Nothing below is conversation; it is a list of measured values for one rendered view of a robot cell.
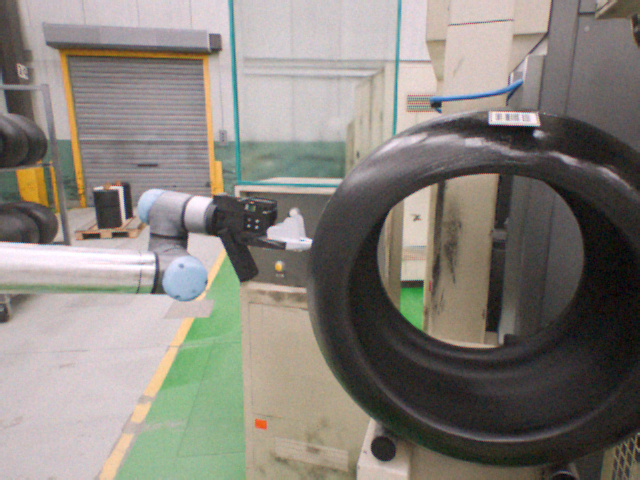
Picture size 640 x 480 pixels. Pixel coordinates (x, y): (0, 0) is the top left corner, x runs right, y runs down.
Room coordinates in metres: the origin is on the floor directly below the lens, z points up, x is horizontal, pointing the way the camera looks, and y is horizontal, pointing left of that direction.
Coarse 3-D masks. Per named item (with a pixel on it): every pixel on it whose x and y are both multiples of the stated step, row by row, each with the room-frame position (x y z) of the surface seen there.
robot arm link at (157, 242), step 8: (152, 232) 0.84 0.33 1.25; (152, 240) 0.84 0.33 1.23; (160, 240) 0.83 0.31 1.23; (168, 240) 0.84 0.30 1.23; (176, 240) 0.84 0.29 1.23; (184, 240) 0.86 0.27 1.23; (152, 248) 0.84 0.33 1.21; (160, 248) 0.82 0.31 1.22; (168, 248) 0.81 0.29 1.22; (184, 248) 0.86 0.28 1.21
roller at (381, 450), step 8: (376, 424) 0.71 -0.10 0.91; (376, 432) 0.68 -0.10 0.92; (384, 432) 0.68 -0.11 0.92; (376, 440) 0.66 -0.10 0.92; (384, 440) 0.66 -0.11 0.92; (392, 440) 0.66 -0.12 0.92; (376, 448) 0.66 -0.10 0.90; (384, 448) 0.66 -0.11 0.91; (392, 448) 0.65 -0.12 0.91; (376, 456) 0.66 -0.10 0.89; (384, 456) 0.66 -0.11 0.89; (392, 456) 0.65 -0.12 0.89
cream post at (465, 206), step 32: (480, 0) 0.98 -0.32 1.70; (512, 0) 0.96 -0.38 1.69; (448, 32) 1.00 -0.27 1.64; (480, 32) 0.98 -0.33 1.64; (512, 32) 0.97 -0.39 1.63; (448, 64) 0.99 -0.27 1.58; (480, 64) 0.98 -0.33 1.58; (448, 192) 0.99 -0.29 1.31; (480, 192) 0.97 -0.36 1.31; (448, 224) 0.99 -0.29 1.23; (480, 224) 0.97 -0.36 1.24; (448, 256) 0.99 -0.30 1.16; (480, 256) 0.97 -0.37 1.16; (448, 288) 0.99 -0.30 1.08; (480, 288) 0.97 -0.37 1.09; (448, 320) 0.98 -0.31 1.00; (480, 320) 0.96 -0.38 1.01
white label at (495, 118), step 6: (492, 114) 0.62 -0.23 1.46; (498, 114) 0.62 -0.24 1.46; (504, 114) 0.62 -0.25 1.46; (510, 114) 0.61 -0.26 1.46; (516, 114) 0.61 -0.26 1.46; (522, 114) 0.61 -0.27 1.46; (528, 114) 0.61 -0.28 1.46; (534, 114) 0.61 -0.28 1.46; (492, 120) 0.60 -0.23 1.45; (498, 120) 0.60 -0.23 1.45; (504, 120) 0.60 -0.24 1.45; (510, 120) 0.60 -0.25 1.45; (516, 120) 0.60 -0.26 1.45; (522, 120) 0.59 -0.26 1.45; (528, 120) 0.59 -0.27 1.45; (534, 120) 0.59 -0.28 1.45
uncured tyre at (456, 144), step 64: (448, 128) 0.64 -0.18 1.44; (512, 128) 0.60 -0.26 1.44; (576, 128) 0.60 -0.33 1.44; (384, 192) 0.63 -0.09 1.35; (576, 192) 0.56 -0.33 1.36; (320, 256) 0.67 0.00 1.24; (320, 320) 0.67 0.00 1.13; (384, 320) 0.90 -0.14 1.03; (576, 320) 0.80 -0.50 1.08; (384, 384) 0.64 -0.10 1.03; (448, 384) 0.84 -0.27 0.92; (512, 384) 0.81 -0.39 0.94; (576, 384) 0.73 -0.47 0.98; (448, 448) 0.60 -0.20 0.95; (512, 448) 0.58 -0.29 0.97; (576, 448) 0.56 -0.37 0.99
